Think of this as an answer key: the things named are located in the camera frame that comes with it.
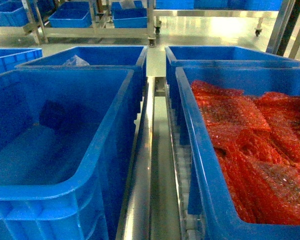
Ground blue bin with clear bag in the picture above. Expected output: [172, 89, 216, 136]
[15, 45, 148, 101]

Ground blue bin with red bags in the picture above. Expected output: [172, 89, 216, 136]
[175, 66, 300, 240]

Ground red bubble wrap bags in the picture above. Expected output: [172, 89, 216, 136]
[190, 80, 300, 225]

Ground blue bin behind red bags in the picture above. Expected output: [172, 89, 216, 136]
[165, 45, 300, 85]

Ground empty blue plastic bin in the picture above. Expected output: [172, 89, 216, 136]
[0, 68, 142, 240]

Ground steel flow rack shelf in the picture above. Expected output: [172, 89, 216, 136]
[116, 0, 300, 240]

